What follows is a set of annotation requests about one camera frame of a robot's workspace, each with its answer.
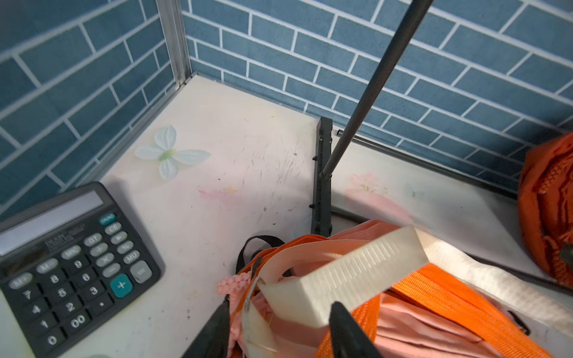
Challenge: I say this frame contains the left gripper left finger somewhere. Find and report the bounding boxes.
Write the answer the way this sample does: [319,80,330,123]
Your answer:
[182,297,231,358]

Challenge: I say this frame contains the dark orange mesh bag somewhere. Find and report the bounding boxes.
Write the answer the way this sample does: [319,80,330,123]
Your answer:
[518,133,572,287]

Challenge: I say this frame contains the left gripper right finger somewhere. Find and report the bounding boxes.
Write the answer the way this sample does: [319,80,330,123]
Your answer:
[329,301,383,358]

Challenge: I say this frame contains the black calculator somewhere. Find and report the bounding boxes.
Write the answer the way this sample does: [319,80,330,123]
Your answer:
[1,182,163,357]

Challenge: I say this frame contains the beige sling bag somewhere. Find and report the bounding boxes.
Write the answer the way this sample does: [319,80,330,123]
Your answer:
[241,225,573,358]

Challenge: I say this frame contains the black clothes rack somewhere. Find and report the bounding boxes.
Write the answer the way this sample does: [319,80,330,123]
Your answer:
[310,0,573,287]

